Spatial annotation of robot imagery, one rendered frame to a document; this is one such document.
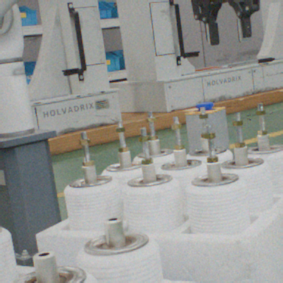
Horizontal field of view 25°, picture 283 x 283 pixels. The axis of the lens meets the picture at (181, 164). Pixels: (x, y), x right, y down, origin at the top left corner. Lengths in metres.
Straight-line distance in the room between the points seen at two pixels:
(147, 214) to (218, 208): 0.12
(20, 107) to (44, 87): 1.94
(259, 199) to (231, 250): 0.17
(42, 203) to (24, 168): 0.10
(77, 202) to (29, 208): 0.48
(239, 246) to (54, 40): 2.71
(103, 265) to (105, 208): 0.39
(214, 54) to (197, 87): 4.18
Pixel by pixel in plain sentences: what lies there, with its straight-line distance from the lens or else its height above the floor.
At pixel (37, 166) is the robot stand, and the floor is 0.22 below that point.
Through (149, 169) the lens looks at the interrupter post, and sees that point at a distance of 1.05.
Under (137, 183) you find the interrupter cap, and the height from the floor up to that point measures 0.25.
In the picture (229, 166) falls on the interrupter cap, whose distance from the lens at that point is 1.09.
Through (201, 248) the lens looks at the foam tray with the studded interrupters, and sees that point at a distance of 0.96.
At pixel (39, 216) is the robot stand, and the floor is 0.10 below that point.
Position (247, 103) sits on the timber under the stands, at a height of 0.04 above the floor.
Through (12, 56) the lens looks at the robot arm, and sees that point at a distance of 1.56.
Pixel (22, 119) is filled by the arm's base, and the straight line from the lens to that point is 1.56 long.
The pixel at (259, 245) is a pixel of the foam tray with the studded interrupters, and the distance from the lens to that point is 0.97.
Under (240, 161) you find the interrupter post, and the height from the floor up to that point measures 0.26.
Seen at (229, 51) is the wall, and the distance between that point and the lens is 7.89.
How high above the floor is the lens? 0.47
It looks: 11 degrees down
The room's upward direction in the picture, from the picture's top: 7 degrees counter-clockwise
